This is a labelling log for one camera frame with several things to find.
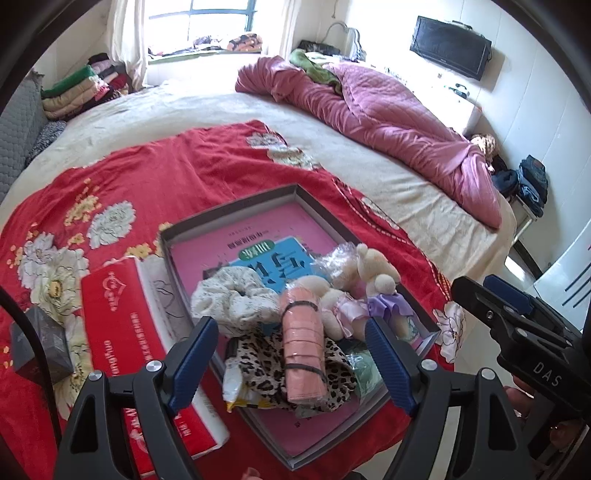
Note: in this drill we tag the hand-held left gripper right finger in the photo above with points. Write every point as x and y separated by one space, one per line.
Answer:
388 364

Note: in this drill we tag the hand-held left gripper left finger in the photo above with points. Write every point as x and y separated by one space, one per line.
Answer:
194 360

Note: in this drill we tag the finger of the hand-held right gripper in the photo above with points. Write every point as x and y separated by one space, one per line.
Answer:
508 291
489 309

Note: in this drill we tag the mint green item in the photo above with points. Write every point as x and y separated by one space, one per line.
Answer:
364 371

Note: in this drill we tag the yellow and black snack packet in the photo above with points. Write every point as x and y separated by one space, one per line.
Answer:
242 385

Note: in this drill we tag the teddy bear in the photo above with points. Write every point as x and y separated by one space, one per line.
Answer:
383 286
344 314

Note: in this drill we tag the leopard print scrunchie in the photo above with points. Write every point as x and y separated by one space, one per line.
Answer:
263 360

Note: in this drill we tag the white scrunchie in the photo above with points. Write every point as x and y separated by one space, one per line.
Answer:
231 300

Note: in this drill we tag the pink cloth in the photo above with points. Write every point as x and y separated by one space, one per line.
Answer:
302 341

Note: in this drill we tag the white plush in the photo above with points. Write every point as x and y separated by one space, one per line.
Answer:
334 267

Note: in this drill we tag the pink tray box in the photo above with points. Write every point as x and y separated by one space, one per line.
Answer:
323 203

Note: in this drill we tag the person's right hand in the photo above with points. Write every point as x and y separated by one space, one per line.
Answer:
521 399

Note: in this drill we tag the white panel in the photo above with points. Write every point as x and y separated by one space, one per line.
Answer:
563 281

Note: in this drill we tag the red and white box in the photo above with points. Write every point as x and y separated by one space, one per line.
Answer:
124 323

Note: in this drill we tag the pile of dark jeans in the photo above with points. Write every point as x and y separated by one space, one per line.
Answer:
531 184

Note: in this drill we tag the brown curly plush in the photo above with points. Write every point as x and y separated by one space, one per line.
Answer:
485 145

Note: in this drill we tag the small dark carton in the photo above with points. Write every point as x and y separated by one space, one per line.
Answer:
44 344

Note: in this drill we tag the pink quilt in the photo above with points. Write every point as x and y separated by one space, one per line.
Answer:
392 124

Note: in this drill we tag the red floral blanket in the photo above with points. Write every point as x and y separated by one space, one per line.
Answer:
138 161

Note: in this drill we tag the black television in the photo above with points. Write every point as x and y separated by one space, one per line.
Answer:
450 46

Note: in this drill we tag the cream bedsheet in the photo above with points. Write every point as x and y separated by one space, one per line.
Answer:
231 104

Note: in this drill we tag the dark knit cloth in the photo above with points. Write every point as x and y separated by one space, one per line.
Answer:
46 138

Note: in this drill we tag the grey quilted headboard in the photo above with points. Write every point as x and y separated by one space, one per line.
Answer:
18 134

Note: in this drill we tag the stack of folded clothes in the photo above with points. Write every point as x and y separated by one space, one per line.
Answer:
78 90

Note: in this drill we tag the green cloth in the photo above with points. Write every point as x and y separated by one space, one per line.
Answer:
314 67

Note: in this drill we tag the black device on desk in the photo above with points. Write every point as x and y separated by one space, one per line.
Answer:
321 47

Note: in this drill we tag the clothes on windowsill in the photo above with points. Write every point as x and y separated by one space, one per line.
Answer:
240 42

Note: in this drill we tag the white curtain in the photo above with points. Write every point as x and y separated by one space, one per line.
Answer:
129 41

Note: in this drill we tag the window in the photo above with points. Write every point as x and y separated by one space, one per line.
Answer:
217 18

